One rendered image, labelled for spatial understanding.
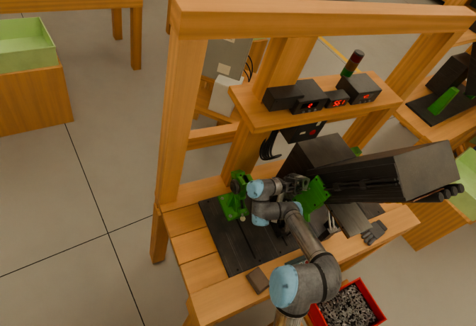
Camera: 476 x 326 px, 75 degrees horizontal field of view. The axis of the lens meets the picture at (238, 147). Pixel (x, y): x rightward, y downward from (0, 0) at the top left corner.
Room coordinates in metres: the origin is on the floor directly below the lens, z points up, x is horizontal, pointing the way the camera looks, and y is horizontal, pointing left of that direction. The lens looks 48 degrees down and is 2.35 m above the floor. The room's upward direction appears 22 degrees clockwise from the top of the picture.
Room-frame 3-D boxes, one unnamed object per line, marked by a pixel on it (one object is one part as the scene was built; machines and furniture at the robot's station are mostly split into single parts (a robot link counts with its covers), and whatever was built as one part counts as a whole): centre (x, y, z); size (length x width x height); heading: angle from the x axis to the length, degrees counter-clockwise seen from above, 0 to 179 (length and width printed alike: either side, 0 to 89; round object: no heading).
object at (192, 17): (1.29, -0.26, 1.89); 1.50 x 0.09 x 0.09; 132
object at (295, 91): (1.03, -0.10, 1.59); 0.15 x 0.07 x 0.07; 132
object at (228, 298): (0.85, -0.65, 0.82); 1.50 x 0.14 x 0.15; 132
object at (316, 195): (0.97, -0.45, 1.17); 0.13 x 0.12 x 0.20; 132
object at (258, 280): (0.57, -0.32, 0.91); 0.10 x 0.08 x 0.03; 52
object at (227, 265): (1.06, -0.46, 0.89); 1.10 x 0.42 x 0.02; 132
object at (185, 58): (1.29, -0.26, 1.36); 1.49 x 0.09 x 0.97; 132
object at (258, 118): (1.26, -0.29, 1.52); 0.90 x 0.25 x 0.04; 132
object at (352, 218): (1.04, -0.59, 1.11); 0.39 x 0.16 x 0.03; 42
